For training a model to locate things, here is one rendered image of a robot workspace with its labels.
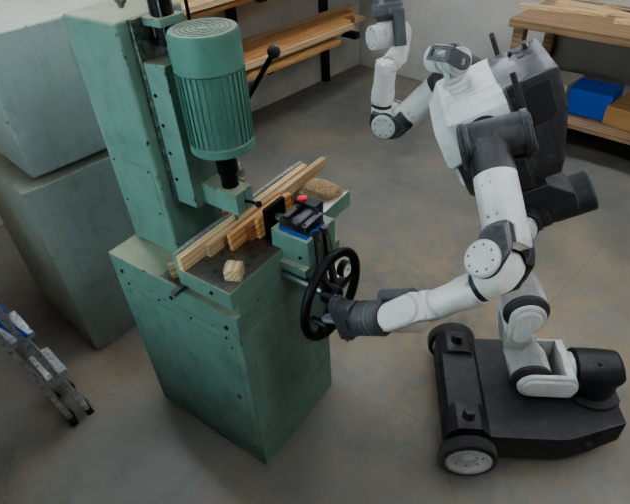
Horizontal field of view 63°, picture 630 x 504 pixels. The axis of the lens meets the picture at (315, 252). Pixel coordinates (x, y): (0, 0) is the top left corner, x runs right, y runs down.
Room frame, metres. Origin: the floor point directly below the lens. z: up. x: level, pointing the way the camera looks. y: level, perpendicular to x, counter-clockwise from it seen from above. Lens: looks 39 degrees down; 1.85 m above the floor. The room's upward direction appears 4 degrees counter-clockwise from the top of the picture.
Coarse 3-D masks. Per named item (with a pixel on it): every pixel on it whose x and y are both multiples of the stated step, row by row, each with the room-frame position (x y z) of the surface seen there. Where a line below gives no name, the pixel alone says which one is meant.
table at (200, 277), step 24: (336, 216) 1.42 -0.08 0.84; (264, 240) 1.24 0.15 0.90; (336, 240) 1.25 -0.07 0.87; (216, 264) 1.14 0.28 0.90; (264, 264) 1.13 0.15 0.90; (288, 264) 1.16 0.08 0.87; (312, 264) 1.15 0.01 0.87; (192, 288) 1.10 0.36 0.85; (216, 288) 1.04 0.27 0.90; (240, 288) 1.04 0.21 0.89
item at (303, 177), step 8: (320, 160) 1.63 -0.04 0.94; (312, 168) 1.58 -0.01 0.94; (320, 168) 1.62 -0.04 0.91; (296, 176) 1.53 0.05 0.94; (304, 176) 1.54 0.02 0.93; (312, 176) 1.58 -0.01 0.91; (288, 184) 1.48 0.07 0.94; (296, 184) 1.51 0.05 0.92; (264, 200) 1.40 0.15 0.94; (232, 224) 1.28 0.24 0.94; (224, 232) 1.24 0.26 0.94; (216, 240) 1.20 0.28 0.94; (224, 240) 1.22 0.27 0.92; (208, 248) 1.17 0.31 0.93; (216, 248) 1.19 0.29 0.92
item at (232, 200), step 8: (216, 176) 1.34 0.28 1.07; (208, 184) 1.30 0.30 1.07; (216, 184) 1.30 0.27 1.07; (240, 184) 1.29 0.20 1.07; (248, 184) 1.29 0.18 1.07; (208, 192) 1.30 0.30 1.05; (216, 192) 1.28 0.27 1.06; (224, 192) 1.26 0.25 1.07; (232, 192) 1.25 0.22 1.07; (240, 192) 1.25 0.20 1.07; (248, 192) 1.27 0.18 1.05; (208, 200) 1.30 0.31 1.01; (216, 200) 1.28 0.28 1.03; (224, 200) 1.26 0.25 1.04; (232, 200) 1.24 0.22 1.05; (240, 200) 1.24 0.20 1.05; (224, 208) 1.26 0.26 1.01; (232, 208) 1.24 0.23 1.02; (240, 208) 1.24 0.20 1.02; (248, 208) 1.26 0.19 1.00
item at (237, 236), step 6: (276, 198) 1.38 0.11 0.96; (258, 210) 1.32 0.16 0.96; (252, 216) 1.29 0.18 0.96; (246, 222) 1.26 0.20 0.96; (240, 228) 1.23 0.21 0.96; (228, 234) 1.20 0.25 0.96; (234, 234) 1.21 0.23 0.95; (240, 234) 1.23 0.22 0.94; (246, 234) 1.25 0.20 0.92; (228, 240) 1.20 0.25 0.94; (234, 240) 1.21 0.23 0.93; (240, 240) 1.22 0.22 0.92; (234, 246) 1.20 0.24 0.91
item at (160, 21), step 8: (152, 0) 1.34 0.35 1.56; (160, 0) 1.35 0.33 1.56; (168, 0) 1.36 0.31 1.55; (152, 8) 1.35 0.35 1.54; (160, 8) 1.34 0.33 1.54; (168, 8) 1.36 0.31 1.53; (144, 16) 1.36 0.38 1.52; (152, 16) 1.35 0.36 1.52; (160, 16) 1.34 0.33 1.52; (168, 16) 1.34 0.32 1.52; (176, 16) 1.36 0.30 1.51; (144, 24) 1.35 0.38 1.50; (152, 24) 1.33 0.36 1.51; (160, 24) 1.32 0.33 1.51; (168, 24) 1.34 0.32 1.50; (160, 32) 1.34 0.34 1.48; (160, 40) 1.34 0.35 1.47
